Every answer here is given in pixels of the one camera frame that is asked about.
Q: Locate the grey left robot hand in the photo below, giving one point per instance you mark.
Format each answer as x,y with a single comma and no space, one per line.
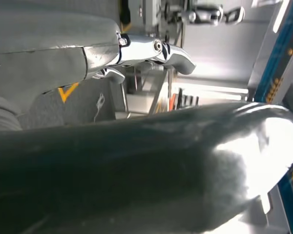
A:
136,181

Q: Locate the stainless steel workbench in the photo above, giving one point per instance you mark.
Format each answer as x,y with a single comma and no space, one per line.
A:
158,93

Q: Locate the chrome metal fixture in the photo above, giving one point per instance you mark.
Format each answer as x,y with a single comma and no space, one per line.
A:
205,14

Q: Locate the blue patterned strip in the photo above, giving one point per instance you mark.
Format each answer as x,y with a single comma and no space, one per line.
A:
275,71

